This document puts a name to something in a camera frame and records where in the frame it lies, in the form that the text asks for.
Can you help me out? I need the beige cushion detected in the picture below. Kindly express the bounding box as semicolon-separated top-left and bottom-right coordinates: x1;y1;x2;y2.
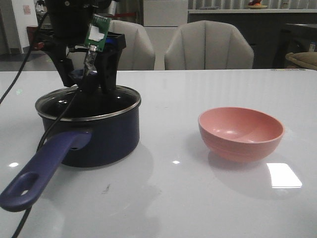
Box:
285;52;317;70

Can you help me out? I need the left beige chair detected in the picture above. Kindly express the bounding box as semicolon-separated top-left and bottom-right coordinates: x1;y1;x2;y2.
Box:
69;20;156;72

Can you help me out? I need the beige chair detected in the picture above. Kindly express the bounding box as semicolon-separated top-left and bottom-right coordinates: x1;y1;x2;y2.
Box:
69;20;156;72
164;20;254;70

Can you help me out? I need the red trash bin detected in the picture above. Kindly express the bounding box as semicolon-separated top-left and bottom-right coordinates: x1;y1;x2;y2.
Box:
26;26;39;51

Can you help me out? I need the right beige chair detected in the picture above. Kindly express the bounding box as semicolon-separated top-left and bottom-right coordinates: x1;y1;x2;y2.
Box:
164;20;254;70

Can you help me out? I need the grey curtain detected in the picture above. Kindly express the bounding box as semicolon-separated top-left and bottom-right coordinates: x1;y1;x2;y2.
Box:
116;0;144;25

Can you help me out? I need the white cabinet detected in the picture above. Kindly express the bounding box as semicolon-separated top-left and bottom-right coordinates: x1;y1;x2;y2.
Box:
143;0;188;70

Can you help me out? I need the green circuit board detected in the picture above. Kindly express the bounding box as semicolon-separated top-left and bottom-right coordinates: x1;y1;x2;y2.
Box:
84;14;111;52

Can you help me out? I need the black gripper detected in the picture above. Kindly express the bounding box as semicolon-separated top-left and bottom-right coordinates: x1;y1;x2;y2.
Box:
34;0;126;94

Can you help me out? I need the dark kitchen counter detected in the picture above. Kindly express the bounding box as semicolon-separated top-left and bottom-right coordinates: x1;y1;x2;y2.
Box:
188;9;317;69

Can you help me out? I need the red barrier belt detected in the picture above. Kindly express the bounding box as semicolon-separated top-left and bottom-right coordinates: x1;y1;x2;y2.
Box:
112;12;137;18

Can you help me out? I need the glass lid blue knob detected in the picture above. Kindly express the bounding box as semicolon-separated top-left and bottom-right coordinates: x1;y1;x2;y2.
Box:
34;68;142;122

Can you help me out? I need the dark blue saucepan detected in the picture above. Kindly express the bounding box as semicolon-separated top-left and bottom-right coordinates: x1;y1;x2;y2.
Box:
0;85;142;213

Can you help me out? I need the fruit plate on counter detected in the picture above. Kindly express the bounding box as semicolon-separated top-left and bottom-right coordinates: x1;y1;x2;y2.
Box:
246;0;267;9

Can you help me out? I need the pink bowl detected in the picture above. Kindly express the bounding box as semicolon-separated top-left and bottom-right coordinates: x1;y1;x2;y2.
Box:
198;107;285;162

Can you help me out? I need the black cable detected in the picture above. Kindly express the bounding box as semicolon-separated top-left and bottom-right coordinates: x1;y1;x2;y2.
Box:
0;9;97;238

